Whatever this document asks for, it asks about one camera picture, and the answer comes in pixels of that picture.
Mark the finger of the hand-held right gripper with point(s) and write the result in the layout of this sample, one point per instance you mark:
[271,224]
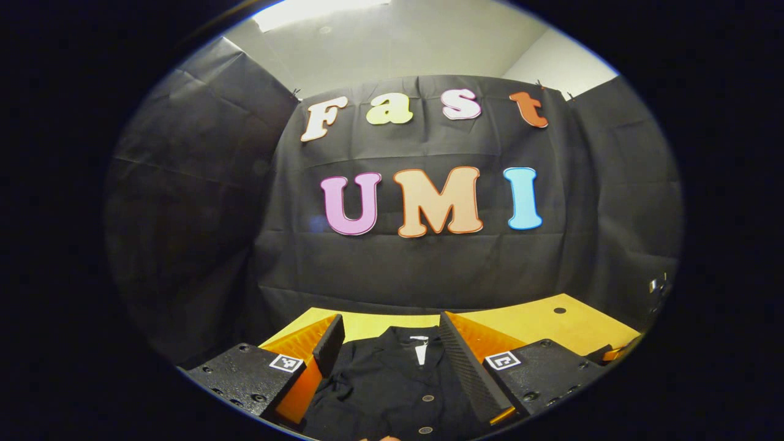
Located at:
[612,354]

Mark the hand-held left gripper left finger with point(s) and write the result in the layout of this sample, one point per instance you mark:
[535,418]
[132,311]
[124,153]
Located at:
[329,346]

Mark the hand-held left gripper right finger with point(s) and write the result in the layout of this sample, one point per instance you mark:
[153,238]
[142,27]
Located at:
[468,373]

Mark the black button shirt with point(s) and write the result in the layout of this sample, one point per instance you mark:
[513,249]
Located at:
[392,392]

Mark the black backdrop cloth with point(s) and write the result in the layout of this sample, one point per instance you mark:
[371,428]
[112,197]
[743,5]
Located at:
[429,269]

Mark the ceiling light panel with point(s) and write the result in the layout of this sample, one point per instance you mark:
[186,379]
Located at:
[318,12]

